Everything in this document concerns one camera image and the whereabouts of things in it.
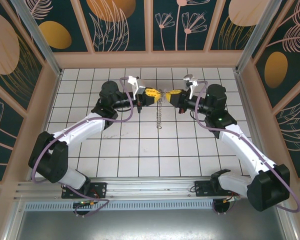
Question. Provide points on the long aluminium base rail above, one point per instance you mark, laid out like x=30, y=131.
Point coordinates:
x=150, y=187

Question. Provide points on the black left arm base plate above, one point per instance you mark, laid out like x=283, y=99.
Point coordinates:
x=100, y=190

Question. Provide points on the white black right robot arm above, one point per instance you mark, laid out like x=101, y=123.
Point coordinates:
x=242, y=150

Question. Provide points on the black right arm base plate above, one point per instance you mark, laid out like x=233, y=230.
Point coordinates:
x=201, y=190

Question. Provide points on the grey metal sheet panel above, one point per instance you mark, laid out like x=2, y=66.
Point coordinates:
x=150, y=225

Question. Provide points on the aluminium corner post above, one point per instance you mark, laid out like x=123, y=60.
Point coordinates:
x=37, y=35
x=256, y=35

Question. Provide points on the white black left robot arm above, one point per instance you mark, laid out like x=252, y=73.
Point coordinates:
x=85, y=127

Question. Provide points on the aluminium side rail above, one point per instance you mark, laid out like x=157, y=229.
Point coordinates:
x=247, y=107

